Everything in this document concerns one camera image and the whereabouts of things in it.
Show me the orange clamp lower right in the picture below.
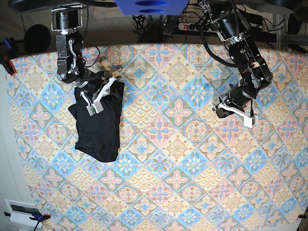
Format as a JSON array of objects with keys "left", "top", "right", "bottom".
[{"left": 297, "top": 214, "right": 308, "bottom": 219}]

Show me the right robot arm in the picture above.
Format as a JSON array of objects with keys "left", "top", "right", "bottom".
[{"left": 9, "top": 0, "right": 117, "bottom": 116}]

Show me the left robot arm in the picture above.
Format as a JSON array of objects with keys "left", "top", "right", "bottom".
[{"left": 198, "top": 0, "right": 273, "bottom": 128}]

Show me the orange black clamp lower left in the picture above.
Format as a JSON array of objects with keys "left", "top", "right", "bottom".
[{"left": 4, "top": 212, "right": 51, "bottom": 222}]

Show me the white power strip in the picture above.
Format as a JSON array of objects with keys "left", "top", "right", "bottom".
[{"left": 178, "top": 22, "right": 217, "bottom": 33}]

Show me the black round stool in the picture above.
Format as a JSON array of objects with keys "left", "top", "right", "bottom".
[{"left": 24, "top": 24, "right": 51, "bottom": 54}]

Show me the white floor box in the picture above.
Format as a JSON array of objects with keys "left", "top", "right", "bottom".
[{"left": 5, "top": 199, "right": 40, "bottom": 228}]

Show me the orange black clamp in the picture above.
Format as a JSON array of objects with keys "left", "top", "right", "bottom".
[
  {"left": 4, "top": 212, "right": 51, "bottom": 222},
  {"left": 0, "top": 56, "right": 16, "bottom": 76}
]

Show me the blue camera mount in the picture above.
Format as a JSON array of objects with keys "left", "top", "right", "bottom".
[{"left": 115, "top": 0, "right": 189, "bottom": 16}]

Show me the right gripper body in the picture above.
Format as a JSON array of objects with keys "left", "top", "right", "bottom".
[{"left": 77, "top": 72, "right": 121, "bottom": 116}]

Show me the patterned tablecloth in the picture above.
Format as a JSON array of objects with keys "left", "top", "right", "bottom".
[{"left": 6, "top": 44, "right": 308, "bottom": 231}]

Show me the black t-shirt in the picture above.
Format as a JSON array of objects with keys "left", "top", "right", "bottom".
[{"left": 68, "top": 81, "right": 125, "bottom": 163}]

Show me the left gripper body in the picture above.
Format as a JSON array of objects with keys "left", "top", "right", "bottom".
[{"left": 212, "top": 84, "right": 257, "bottom": 128}]

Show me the orange black clamp upper left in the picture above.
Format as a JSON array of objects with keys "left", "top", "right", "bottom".
[{"left": 0, "top": 56, "right": 16, "bottom": 76}]

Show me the blue clamp far left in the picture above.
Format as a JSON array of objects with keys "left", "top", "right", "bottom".
[{"left": 0, "top": 38, "right": 17, "bottom": 52}]

